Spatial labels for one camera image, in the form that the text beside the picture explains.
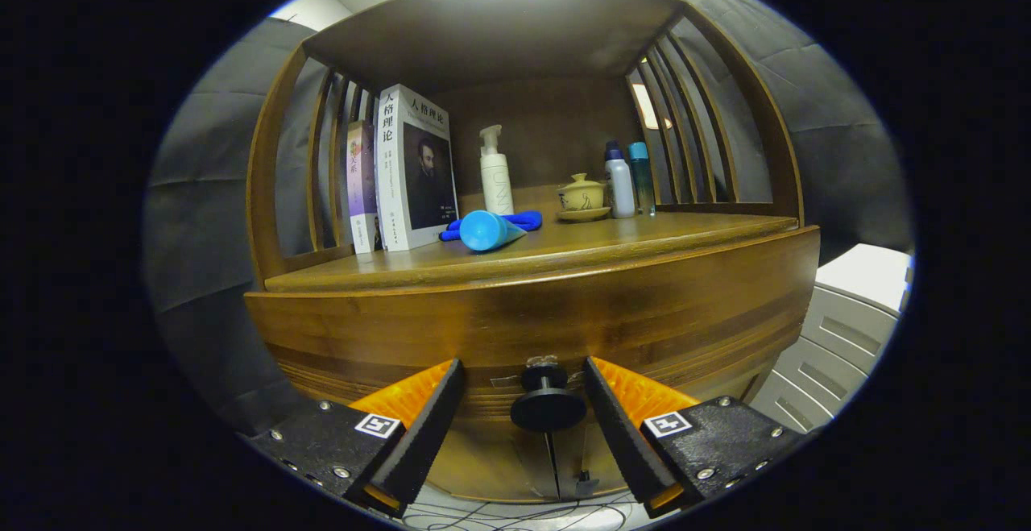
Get blue white tube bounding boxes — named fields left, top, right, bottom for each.
left=459, top=209, right=528, bottom=253

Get white bottle with blue cap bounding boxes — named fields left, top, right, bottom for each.
left=604, top=141, right=636, bottom=219

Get wooden cabinet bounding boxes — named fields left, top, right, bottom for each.
left=246, top=0, right=822, bottom=504

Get white pump bottle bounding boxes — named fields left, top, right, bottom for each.
left=479, top=125, right=516, bottom=216

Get white grey drawer unit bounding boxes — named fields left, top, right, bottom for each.
left=749, top=243, right=915, bottom=434

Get wooden drawer with black knob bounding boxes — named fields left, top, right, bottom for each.
left=244, top=225, right=821, bottom=435

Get black floor cables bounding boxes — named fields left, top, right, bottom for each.
left=403, top=495, right=645, bottom=530

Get white portrait book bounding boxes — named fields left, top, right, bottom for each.
left=376, top=84, right=461, bottom=252

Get wooden countertop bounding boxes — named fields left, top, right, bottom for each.
left=264, top=210, right=800, bottom=292

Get teal bottle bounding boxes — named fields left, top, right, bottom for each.
left=628, top=142, right=656, bottom=217

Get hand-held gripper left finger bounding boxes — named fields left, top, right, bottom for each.
left=242, top=358, right=466, bottom=518

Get purple book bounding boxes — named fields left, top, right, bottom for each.
left=347, top=119, right=383, bottom=255

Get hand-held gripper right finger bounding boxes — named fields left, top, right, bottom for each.
left=583, top=356, right=806, bottom=518

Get blue folded cloth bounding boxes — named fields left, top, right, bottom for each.
left=439, top=209, right=544, bottom=243

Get wooden cabinet door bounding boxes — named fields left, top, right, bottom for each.
left=552, top=426, right=645, bottom=500
left=427, top=426, right=557, bottom=504

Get yellow lidded teacup with saucer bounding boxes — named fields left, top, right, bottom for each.
left=556, top=173, right=612, bottom=223

